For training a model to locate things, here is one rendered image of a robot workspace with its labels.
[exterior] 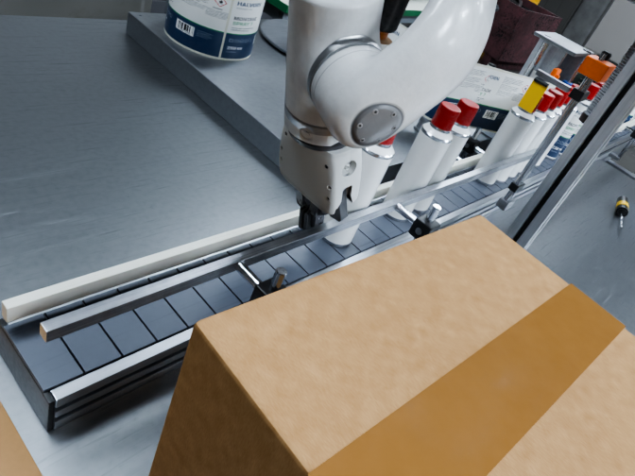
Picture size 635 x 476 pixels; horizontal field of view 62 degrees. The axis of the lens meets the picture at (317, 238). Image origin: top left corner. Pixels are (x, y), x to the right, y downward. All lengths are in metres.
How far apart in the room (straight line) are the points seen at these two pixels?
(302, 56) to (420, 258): 0.21
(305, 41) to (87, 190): 0.45
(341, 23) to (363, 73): 0.05
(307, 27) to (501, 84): 0.87
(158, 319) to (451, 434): 0.38
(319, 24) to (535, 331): 0.30
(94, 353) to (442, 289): 0.34
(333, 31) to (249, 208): 0.45
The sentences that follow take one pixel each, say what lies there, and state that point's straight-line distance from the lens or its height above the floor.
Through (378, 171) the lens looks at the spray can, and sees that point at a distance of 0.71.
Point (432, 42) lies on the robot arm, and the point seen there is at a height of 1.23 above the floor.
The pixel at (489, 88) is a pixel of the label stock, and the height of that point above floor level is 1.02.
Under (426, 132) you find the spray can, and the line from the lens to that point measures 0.83.
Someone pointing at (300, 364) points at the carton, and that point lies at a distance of 0.28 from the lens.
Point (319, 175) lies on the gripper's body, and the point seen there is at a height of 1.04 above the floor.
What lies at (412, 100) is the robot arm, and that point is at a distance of 0.45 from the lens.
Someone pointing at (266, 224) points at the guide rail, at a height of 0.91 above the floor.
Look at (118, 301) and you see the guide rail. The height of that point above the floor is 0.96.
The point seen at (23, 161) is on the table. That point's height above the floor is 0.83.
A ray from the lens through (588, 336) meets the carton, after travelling 0.43.
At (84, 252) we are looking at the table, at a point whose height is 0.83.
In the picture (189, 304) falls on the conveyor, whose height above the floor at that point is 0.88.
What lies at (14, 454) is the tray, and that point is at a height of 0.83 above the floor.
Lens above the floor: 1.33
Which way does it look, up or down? 35 degrees down
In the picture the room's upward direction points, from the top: 24 degrees clockwise
